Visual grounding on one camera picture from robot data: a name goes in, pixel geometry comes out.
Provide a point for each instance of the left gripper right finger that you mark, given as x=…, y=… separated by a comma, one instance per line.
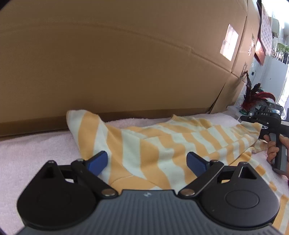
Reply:
x=205, y=172

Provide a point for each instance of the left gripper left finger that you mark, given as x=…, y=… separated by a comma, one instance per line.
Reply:
x=89, y=170

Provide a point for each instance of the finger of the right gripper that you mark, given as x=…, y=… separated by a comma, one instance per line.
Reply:
x=252, y=119

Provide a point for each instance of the orange white striped sweater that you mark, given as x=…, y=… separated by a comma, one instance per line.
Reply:
x=154, y=157

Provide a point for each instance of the person's right hand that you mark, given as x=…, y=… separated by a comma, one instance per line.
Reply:
x=273, y=149

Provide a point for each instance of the red leafed potted plant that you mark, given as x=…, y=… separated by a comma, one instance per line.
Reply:
x=254, y=95

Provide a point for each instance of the pink terry towel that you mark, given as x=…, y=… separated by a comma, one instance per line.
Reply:
x=21, y=159

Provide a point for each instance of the right cardboard box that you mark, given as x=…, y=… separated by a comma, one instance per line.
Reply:
x=243, y=60

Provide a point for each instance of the large centre cardboard box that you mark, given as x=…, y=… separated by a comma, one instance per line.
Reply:
x=118, y=59

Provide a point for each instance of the red wall calendar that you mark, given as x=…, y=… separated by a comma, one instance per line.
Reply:
x=264, y=41

